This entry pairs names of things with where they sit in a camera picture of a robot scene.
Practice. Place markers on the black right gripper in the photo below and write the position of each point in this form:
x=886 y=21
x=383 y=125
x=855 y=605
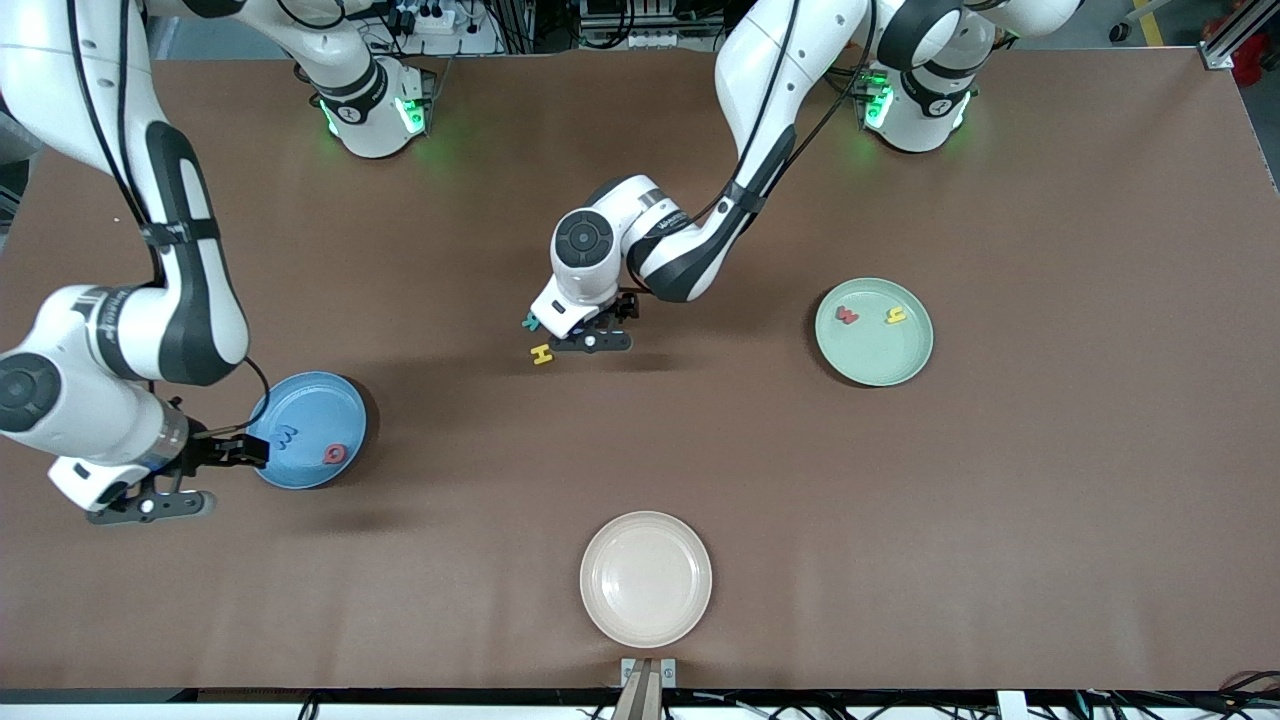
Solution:
x=208 y=452

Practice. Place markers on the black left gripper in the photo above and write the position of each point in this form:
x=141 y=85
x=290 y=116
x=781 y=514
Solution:
x=622 y=307

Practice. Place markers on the blue letter W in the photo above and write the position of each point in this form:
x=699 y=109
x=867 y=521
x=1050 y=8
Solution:
x=287 y=437

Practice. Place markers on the red letter Q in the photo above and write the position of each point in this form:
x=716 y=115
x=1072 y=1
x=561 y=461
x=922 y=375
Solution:
x=335 y=455

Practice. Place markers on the red letter w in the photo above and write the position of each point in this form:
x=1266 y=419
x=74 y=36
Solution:
x=848 y=316

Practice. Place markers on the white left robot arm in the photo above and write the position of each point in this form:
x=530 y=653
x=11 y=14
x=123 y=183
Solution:
x=750 y=70

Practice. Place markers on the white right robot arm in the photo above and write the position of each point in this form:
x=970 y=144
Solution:
x=90 y=400

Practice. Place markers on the blue plate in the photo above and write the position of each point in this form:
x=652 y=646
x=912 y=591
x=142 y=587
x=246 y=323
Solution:
x=320 y=405

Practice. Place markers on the yellow uppercase letter H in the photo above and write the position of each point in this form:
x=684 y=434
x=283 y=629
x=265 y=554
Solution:
x=541 y=353

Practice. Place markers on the green plate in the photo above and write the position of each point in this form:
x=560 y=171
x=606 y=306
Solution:
x=875 y=355

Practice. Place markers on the beige plate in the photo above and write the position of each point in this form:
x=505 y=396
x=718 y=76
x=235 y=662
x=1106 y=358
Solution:
x=645 y=580

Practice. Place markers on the black electronics rack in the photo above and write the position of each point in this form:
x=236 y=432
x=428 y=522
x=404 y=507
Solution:
x=650 y=20

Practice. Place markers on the brown table cover sheet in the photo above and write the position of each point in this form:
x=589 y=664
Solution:
x=900 y=500

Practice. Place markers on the white power strip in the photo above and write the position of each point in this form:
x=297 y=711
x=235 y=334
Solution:
x=440 y=18

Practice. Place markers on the black caster wheel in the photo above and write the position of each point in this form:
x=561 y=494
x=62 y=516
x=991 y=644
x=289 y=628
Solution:
x=1120 y=31

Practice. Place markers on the red object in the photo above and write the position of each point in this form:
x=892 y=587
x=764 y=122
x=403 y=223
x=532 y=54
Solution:
x=1258 y=55

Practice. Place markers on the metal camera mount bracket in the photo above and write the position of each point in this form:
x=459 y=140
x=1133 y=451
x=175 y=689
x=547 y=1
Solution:
x=648 y=690

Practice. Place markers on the aluminium frame profile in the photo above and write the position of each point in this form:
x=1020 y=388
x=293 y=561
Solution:
x=1225 y=50

